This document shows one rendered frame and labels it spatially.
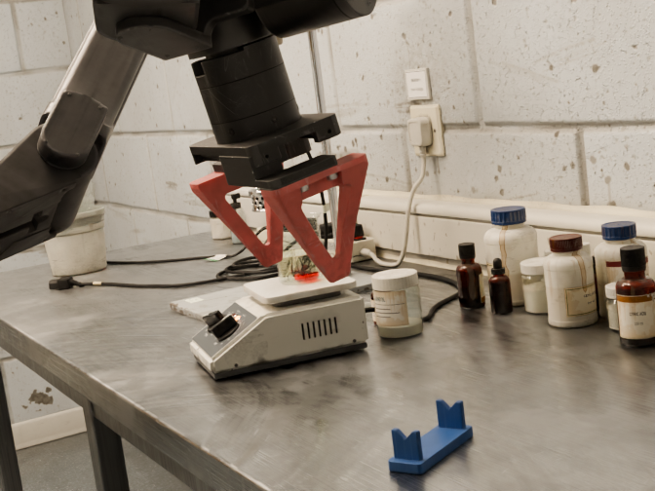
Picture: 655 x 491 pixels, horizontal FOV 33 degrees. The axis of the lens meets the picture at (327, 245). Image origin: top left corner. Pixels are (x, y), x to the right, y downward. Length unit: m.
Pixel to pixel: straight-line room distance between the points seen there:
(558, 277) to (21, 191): 0.72
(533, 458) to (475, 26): 0.91
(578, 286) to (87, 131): 0.69
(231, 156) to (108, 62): 0.33
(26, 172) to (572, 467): 0.50
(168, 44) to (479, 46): 1.12
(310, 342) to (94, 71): 0.50
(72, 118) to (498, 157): 0.95
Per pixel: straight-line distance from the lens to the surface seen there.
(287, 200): 0.65
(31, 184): 0.87
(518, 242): 1.49
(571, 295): 1.37
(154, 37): 0.65
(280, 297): 1.33
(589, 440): 1.01
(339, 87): 2.11
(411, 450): 0.97
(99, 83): 0.98
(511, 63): 1.68
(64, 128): 0.89
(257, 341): 1.32
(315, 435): 1.09
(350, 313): 1.35
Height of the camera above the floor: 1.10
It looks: 9 degrees down
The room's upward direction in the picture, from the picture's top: 7 degrees counter-clockwise
